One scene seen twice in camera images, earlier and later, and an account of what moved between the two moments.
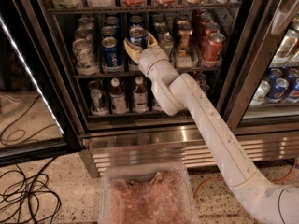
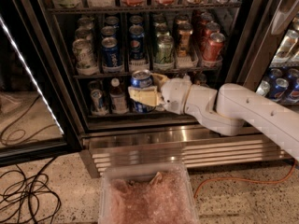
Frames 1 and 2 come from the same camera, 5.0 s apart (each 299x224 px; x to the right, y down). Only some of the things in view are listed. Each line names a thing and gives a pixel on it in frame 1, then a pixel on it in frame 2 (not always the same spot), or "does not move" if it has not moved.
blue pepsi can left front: (111, 53) does not move
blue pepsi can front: (137, 35) -> (142, 78)
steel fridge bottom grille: (261, 148) does not move
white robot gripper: (151, 58) -> (175, 94)
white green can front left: (84, 55) does not move
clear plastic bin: (147, 193) does not move
